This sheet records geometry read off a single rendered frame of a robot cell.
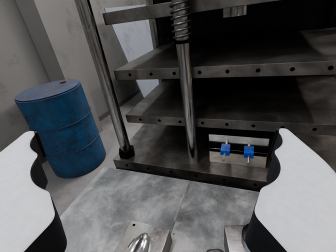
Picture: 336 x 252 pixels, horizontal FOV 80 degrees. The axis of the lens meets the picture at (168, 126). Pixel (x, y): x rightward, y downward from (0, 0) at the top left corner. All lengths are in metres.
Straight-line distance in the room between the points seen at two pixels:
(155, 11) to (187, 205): 0.81
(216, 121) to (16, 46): 2.48
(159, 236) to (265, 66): 0.72
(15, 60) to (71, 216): 2.21
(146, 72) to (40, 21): 2.03
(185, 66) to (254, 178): 0.60
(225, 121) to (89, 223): 0.73
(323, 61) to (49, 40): 2.59
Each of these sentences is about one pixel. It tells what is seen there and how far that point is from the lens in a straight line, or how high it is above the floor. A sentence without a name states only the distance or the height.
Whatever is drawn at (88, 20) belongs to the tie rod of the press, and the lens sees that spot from 1.01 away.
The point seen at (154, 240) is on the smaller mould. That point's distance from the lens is 0.76.
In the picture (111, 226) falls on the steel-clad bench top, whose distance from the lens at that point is 0.93.
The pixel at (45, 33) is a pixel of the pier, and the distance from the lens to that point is 2.85.
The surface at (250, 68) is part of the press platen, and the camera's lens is 0.88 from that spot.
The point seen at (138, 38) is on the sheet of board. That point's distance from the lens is 3.92.
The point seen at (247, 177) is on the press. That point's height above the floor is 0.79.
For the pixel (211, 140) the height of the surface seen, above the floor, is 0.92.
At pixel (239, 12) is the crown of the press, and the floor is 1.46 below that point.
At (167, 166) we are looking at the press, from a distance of 1.11.
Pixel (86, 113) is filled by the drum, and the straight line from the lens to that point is 2.39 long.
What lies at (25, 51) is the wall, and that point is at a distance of 3.01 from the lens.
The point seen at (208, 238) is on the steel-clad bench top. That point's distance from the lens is 0.83.
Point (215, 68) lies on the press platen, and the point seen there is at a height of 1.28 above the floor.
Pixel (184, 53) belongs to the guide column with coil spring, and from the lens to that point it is 0.85.
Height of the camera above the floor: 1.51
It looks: 30 degrees down
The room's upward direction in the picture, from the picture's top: 9 degrees counter-clockwise
